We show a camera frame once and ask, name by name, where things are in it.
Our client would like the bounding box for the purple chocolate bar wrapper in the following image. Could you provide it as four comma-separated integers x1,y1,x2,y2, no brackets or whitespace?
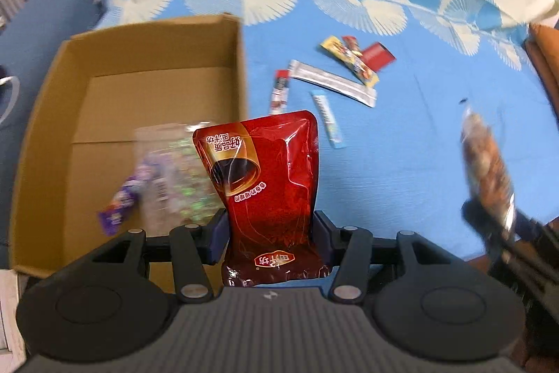
97,154,161,236

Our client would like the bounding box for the blue white fan-pattern cloth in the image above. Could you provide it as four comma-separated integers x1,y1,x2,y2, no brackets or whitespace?
100,0,558,259

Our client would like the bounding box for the blue denim sofa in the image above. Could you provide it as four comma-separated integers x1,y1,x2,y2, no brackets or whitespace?
1,0,103,269

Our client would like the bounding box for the yellow snack bar wrapper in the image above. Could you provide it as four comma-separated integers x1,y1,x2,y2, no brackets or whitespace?
320,36,379,88

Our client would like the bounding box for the brown cardboard box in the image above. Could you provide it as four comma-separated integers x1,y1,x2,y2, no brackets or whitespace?
9,14,248,278

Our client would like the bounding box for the red coffee pouch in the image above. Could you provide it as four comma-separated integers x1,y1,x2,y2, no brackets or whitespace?
193,111,330,287

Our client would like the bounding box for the peanut snack bag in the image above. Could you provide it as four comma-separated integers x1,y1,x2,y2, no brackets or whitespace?
460,104,515,237

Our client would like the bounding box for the clear candy bag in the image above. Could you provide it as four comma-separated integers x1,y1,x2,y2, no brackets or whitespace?
135,121,224,237

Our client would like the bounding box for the orange cushion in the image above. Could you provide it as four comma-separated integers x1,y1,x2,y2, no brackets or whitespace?
524,24,559,115

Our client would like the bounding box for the small red packet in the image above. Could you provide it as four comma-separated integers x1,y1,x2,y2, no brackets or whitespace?
361,43,396,73

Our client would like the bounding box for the red white stick packet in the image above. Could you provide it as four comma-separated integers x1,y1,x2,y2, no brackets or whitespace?
269,70,290,115

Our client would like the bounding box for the silver long stick packet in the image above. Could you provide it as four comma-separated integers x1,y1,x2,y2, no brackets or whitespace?
288,60,376,108

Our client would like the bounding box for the light blue stick packet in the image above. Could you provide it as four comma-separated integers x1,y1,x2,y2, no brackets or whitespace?
311,89,346,150

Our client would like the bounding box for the white charging cable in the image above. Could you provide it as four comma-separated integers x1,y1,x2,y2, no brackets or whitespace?
0,74,21,125

